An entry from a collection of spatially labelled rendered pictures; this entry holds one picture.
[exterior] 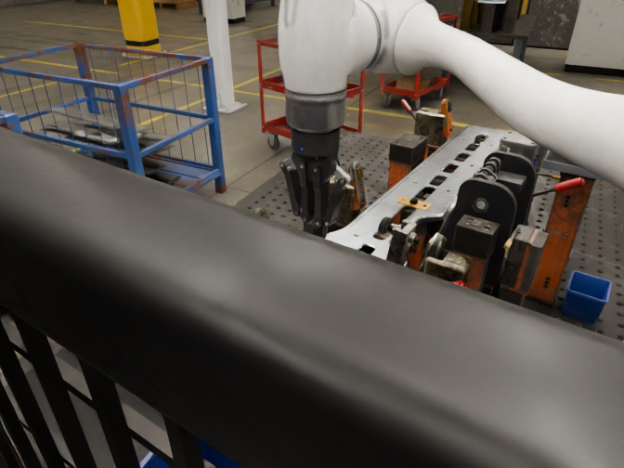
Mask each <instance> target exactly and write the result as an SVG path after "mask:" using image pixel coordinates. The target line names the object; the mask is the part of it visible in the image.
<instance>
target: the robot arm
mask: <svg viewBox="0 0 624 468"><path fill-rule="evenodd" d="M279 63H280V67H281V70H282V73H283V77H284V83H285V100H286V122H287V124H288V125H289V126H290V127H291V137H292V150H293V152H292V156H291V157H289V158H287V159H285V160H284V161H282V162H280V163H279V167H280V168H281V170H282V172H283V174H284V175H285V179H286V184H287V188H288V192H289V196H290V200H291V205H292V211H293V214H294V215H295V216H299V217H301V218H302V220H303V222H304V232H307V233H310V234H313V235H316V236H319V237H321V238H323V239H326V234H327V227H329V226H330V225H331V224H333V223H334V222H335V221H336V220H337V218H338V215H339V212H340V209H341V205H342V202H343V199H344V195H345V190H346V187H347V185H348V184H349V183H350V181H351V180H352V179H353V175H352V174H351V173H346V172H345V171H344V170H343V169H342V168H341V167H340V165H341V164H340V161H339V158H338V151H339V147H340V126H342V125H343V124H344V123H345V97H346V82H347V78H349V77H352V76H353V75H354V74H355V73H357V72H360V71H373V72H374V73H393V74H405V75H413V74H416V73H417V72H419V71H420V70H421V69H422V68H424V67H432V68H438V69H440V70H444V71H446V72H450V73H452V74H453V75H455V76H456V77H457V78H459V79H460V80H461V81H462V82H463V83H464V84H465V85H466V86H467V87H468V88H469V89H470V90H471V91H472V92H473V93H474V94H475V95H476V96H478V97H479V98H480V99H481V100H482V101H483V102H484V103H485V104H486V105H487V106H488V107H489V108H490V109H491V110H492V111H493V112H494V113H496V114H497V115H498V116H499V117H500V118H501V119H502V120H503V121H504V122H506V123H507V124H508V125H510V126H511V127H512V128H513V129H514V130H516V131H517V132H519V133H520V134H521V135H523V136H525V137H527V138H528V139H530V140H532V141H534V142H535V143H537V144H539V145H541V146H542V147H543V148H545V149H547V150H549V151H551V152H553V153H555V154H557V155H559V156H561V157H563V158H564V159H566V160H568V161H570V162H572V163H574V164H576V165H578V166H580V167H582V168H584V169H585V170H587V171H589V172H591V173H593V174H595V175H597V176H599V177H601V178H602V179H604V180H605V181H607V182H609V183H611V184H612V185H614V186H616V187H618V188H620V189H622V190H624V96H623V95H616V94H609V93H604V92H599V91H594V90H590V89H586V88H582V87H578V86H574V85H572V84H567V83H564V82H561V81H559V80H556V79H554V78H552V77H550V76H548V75H546V74H544V73H542V72H540V71H537V70H535V69H533V68H531V67H530V66H528V65H526V64H525V63H523V62H521V61H520V60H518V59H516V58H513V57H512V56H510V55H508V54H506V53H504V52H502V51H501V50H499V49H498V48H496V47H494V46H492V45H490V44H488V43H486V42H484V41H482V40H481V39H479V38H477V37H475V36H472V35H471V34H469V33H467V32H463V31H460V30H458V29H455V28H453V27H450V26H448V25H447V24H444V23H442V22H441V21H440V20H439V19H438V15H437V12H436V9H435V8H434V7H433V6H432V5H429V4H428V3H427V2H426V1H425V0H280V5H279ZM299 174H300V175H299ZM333 175H335V178H334V183H335V185H334V187H333V190H332V193H331V198H330V202H329V185H330V183H331V178H332V176H333ZM314 217H315V218H314Z"/></svg>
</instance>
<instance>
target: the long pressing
mask: <svg viewBox="0 0 624 468"><path fill-rule="evenodd" d="M506 132H508V131H502V130H498V129H493V128H487V127H483V126H477V125H466V126H464V127H463V128H462V129H461V130H460V131H459V132H458V133H456V134H455V135H454V136H453V137H451V138H450V139H449V140H448V141H447V142H446V143H444V144H443V145H442V146H441V147H440V148H438V149H437V150H436V151H435V152H433V153H432V154H431V155H430V156H429V157H428V158H426V159H425V160H424V161H423V162H421V163H420V164H419V165H418V166H417V167H415V168H414V169H413V170H412V171H411V172H410V173H408V174H407V175H406V176H405V177H403V178H402V179H401V180H400V181H399V182H397V183H396V184H395V185H394V186H393V187H391V188H390V189H389V190H388V191H387V192H385V194H384V195H383V196H382V197H380V198H379V199H378V200H377V201H375V202H374V203H373V204H372V205H371V206H370V207H368V208H367V209H366V210H365V211H364V212H362V213H361V214H360V215H359V216H357V217H356V218H355V219H354V220H353V221H352V222H350V223H349V224H348V225H347V226H346V227H344V228H342V229H339V230H337V231H334V232H332V233H329V234H326V240H329V241H334V242H337V243H340V244H343V245H345V246H347V247H350V248H353V249H356V250H360V249H361V248H362V247H363V246H369V247H371V248H374V249H375V250H374V251H373V252H372V253H371V255H374V256H377V257H380V258H382V259H386V256H387V253H388V250H389V246H390V243H391V239H392V237H393V235H390V236H389V237H388V238H387V239H386V240H377V239H374V238H373V236H374V235H376V234H377V233H378V232H379V230H378V226H379V224H380V222H381V220H382V219H383V218H384V217H386V216H388V217H391V219H392V218H394V217H395V216H396V215H397V214H398V213H399V212H400V211H401V210H402V209H403V208H404V207H407V206H408V205H404V204H400V203H397V200H398V199H399V198H400V197H402V196H404V197H407V198H415V197H416V196H417V195H418V194H419V193H420V192H421V191H422V190H423V189H424V188H432V189H435V191H434V192H433V193H432V194H431V195H430V196H429V197H428V198H427V199H426V200H425V201H424V202H428V203H431V204H432V205H431V207H430V208H429V209H428V210H427V211H424V210H421V209H417V208H414V207H411V208H414V209H415V211H414V212H413V213H412V214H411V215H410V216H409V217H408V218H407V219H406V220H408V221H410V222H412V223H415V224H416V225H417V226H418V225H419V224H421V223H426V222H435V221H442V218H443V215H444V213H445V212H446V211H447V209H448V208H449V207H450V206H451V204H452V203H454V202H457V197H458V191H459V187H460V185H461V184H462V183H463V181H465V180H466V179H468V178H471V177H473V176H474V173H475V171H476V170H477V169H478V168H479V167H480V166H483V164H484V160H485V159H486V157H487V156H488V155H489V154H490V153H491V152H493V151H497V150H498V148H499V144H500V139H501V137H502V136H503V135H504V134H505V133H506ZM478 135H480V136H485V137H488V138H487V139H486V140H485V141H484V142H481V141H480V143H479V144H476V143H474V142H475V137H476V136H478ZM463 139H464V140H463ZM471 144H473V145H477V146H479V147H478V148H477V149H476V150H475V151H469V150H466V149H467V148H468V147H469V146H470V145H471ZM490 145H492V146H490ZM460 154H466V155H469V157H468V158H467V159H466V160H465V161H464V162H458V161H455V159H456V158H457V157H458V156H459V155H460ZM450 164H453V165H457V166H459V167H458V168H457V169H456V170H455V171H454V172H453V173H445V172H442V171H443V170H444V169H445V168H446V167H447V166H449V165H450ZM471 165H472V166H471ZM437 176H442V177H445V178H446V180H445V181H444V182H443V183H442V184H441V185H440V186H434V185H430V183H431V182H432V181H433V180H434V179H435V178H436V177H437ZM414 182H416V183H414ZM447 190H448V191H447ZM408 207H410V206H408ZM355 235H358V236H357V237H356V236H355Z"/></svg>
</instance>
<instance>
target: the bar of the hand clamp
mask: <svg viewBox="0 0 624 468"><path fill-rule="evenodd" d="M416 227H417V225H416V224H415V223H412V222H410V221H408V220H405V219H404V220H403V221H402V224H401V227H400V226H398V225H394V226H392V220H391V217H388V216H386V217H384V218H383V219H382V220H381V222H380V224H379V226H378V230H379V233H380V234H382V235H383V234H386V233H387V232H388V231H391V235H393V237H392V239H391V243H390V246H389V250H388V253H387V256H386V259H385V260H388V261H391V262H394V263H396V264H399V265H402V266H404V265H405V262H406V259H407V256H408V253H409V250H410V245H411V244H413V242H415V243H417V244H420V242H421V240H422V239H421V238H418V237H417V234H416V233H414V232H415V229H416Z"/></svg>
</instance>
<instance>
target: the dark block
mask: <svg viewBox="0 0 624 468"><path fill-rule="evenodd" d="M499 228H500V224H498V223H494V222H491V221H487V220H484V219H481V218H477V217H473V216H470V215H467V214H465V215H464V216H463V217H462V218H461V220H460V221H459V222H458V224H457V225H456V228H455V234H454V240H453V244H452V252H454V253H457V254H462V255H465V256H469V257H470V258H471V259H472V260H473V264H472V269H471V273H470V278H469V282H468V287H467V288H469V289H471V290H474V291H477V292H480V293H481V292H482V289H483V286H484V281H485V277H486V274H487V269H488V262H489V257H490V256H491V254H492V253H493V251H494V248H495V244H496V240H497V237H498V232H499Z"/></svg>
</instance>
